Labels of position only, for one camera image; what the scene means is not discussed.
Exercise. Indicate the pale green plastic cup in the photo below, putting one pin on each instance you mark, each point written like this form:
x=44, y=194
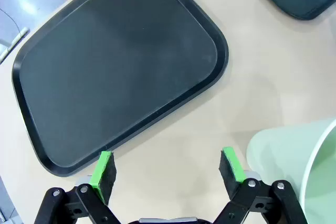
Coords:
x=283, y=150

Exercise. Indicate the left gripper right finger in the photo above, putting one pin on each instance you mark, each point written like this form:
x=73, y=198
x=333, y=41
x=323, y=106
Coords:
x=231, y=176

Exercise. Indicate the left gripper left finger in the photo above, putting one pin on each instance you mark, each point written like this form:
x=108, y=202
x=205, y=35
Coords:
x=103, y=179

